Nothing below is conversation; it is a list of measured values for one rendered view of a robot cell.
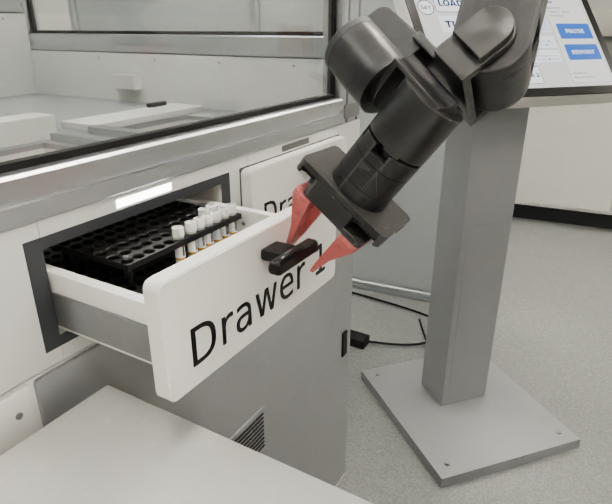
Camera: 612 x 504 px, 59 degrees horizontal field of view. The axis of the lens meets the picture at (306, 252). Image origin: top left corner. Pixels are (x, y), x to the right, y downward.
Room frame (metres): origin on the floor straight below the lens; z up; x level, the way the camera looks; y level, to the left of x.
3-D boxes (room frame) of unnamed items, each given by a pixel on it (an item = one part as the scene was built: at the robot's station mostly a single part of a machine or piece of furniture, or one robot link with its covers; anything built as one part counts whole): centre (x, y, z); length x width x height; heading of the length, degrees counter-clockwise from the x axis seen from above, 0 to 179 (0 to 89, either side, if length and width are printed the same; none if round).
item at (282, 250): (0.47, 0.02, 0.91); 0.07 x 0.04 x 0.01; 150
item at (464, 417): (1.36, -0.48, 0.51); 0.50 x 0.45 x 1.02; 19
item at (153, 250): (0.54, 0.13, 0.90); 0.18 x 0.02 x 0.01; 150
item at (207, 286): (0.49, 0.04, 0.87); 0.29 x 0.02 x 0.11; 150
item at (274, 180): (0.83, 0.01, 0.87); 0.29 x 0.02 x 0.11; 150
